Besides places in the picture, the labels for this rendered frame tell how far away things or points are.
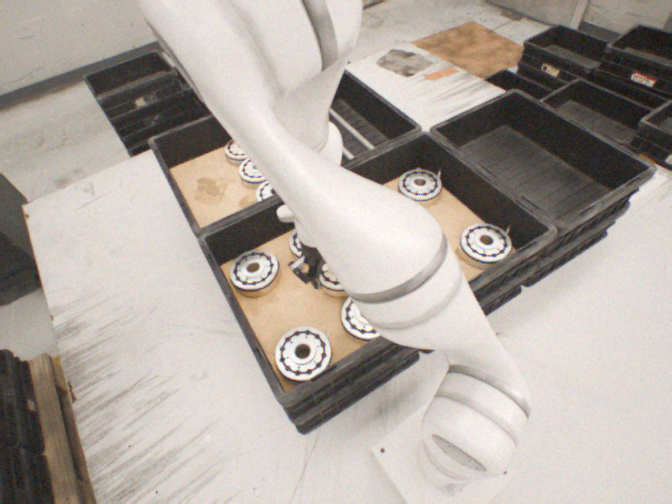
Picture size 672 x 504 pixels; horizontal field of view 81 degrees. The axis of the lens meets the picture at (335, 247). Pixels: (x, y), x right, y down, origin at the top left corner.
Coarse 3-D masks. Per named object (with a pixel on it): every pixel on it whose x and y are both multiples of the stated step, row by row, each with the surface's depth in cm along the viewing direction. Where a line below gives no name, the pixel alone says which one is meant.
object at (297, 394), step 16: (256, 208) 84; (224, 224) 82; (208, 256) 77; (224, 288) 72; (240, 320) 68; (256, 352) 64; (352, 352) 62; (368, 352) 62; (336, 368) 61; (272, 384) 60; (304, 384) 60; (320, 384) 61; (288, 400) 59
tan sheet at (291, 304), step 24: (288, 240) 91; (288, 288) 83; (312, 288) 82; (264, 312) 80; (288, 312) 79; (312, 312) 79; (336, 312) 78; (264, 336) 76; (336, 336) 75; (336, 360) 72; (288, 384) 70
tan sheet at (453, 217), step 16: (400, 176) 101; (448, 192) 96; (432, 208) 93; (448, 208) 93; (464, 208) 93; (448, 224) 90; (464, 224) 90; (448, 240) 87; (464, 272) 82; (480, 272) 81
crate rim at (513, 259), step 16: (400, 144) 93; (368, 160) 91; (464, 160) 88; (480, 176) 85; (528, 208) 78; (544, 224) 75; (544, 240) 73; (512, 256) 71; (528, 256) 74; (496, 272) 70
